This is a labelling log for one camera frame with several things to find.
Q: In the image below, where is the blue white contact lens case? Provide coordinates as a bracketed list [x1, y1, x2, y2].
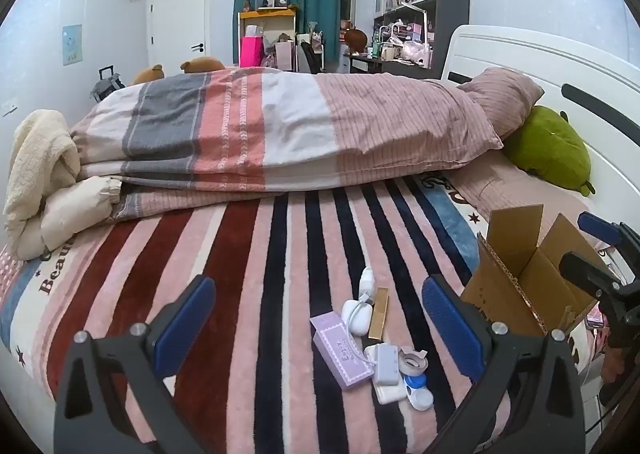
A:
[402, 372, 435, 411]

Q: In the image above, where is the blue wall poster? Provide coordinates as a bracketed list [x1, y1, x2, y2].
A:
[62, 24, 84, 67]

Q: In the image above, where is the pink striped pillow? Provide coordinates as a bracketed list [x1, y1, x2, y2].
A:
[456, 66, 545, 141]

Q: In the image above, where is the brown plush bear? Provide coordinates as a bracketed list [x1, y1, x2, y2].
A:
[132, 64, 166, 86]
[180, 56, 227, 75]

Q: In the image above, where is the gold slim box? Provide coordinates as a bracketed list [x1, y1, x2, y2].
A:
[368, 287, 390, 340]

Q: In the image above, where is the cluttered dark desk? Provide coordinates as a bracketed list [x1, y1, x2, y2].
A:
[342, 50, 432, 81]

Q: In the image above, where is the white adapter with cable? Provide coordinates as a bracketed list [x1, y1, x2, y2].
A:
[363, 343, 401, 386]

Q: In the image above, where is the green plush toy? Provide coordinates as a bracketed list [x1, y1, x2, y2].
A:
[502, 105, 597, 197]

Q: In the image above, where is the roll of tape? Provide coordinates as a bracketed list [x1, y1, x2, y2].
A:
[397, 347, 429, 375]

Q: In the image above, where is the cream puffer jacket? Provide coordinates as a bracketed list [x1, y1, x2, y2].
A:
[10, 175, 124, 261]

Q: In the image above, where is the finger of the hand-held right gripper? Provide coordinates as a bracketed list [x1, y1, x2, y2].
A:
[577, 211, 640, 285]
[558, 253, 632, 306]

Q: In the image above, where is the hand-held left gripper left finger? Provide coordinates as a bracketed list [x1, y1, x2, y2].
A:
[54, 275, 217, 454]

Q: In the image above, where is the yellow shelf cabinet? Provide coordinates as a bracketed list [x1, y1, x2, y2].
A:
[236, 7, 301, 68]

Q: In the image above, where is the grey suitcase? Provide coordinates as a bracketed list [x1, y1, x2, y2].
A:
[89, 65, 126, 103]

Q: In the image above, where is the brown round bag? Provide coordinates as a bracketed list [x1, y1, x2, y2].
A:
[344, 27, 369, 53]

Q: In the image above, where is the white round charger with cable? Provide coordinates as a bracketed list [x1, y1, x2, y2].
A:
[341, 299, 376, 336]

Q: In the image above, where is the pink gift bag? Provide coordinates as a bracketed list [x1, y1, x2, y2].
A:
[239, 36, 265, 68]

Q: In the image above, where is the small white bottle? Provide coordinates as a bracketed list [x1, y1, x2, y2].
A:
[358, 266, 377, 303]

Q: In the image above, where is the striped plush blanket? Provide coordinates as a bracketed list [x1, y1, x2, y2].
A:
[0, 173, 601, 454]

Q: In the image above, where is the purple rectangular box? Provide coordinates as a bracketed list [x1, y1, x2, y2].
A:
[309, 311, 375, 391]

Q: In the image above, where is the white bed headboard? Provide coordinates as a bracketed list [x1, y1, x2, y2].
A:
[440, 24, 640, 257]

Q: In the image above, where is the striped folded duvet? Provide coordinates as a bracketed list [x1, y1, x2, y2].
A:
[69, 66, 504, 224]

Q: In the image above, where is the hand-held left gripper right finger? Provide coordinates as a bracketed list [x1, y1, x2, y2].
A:
[421, 275, 586, 454]

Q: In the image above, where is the brown cardboard box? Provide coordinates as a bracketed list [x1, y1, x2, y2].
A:
[460, 204, 610, 338]

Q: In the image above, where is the pink bed sheet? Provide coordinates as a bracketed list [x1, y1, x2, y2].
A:
[447, 151, 613, 255]

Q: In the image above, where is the cream fleece blanket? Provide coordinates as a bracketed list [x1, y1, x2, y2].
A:
[2, 109, 82, 262]

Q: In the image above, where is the white door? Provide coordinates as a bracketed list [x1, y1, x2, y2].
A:
[148, 0, 207, 81]

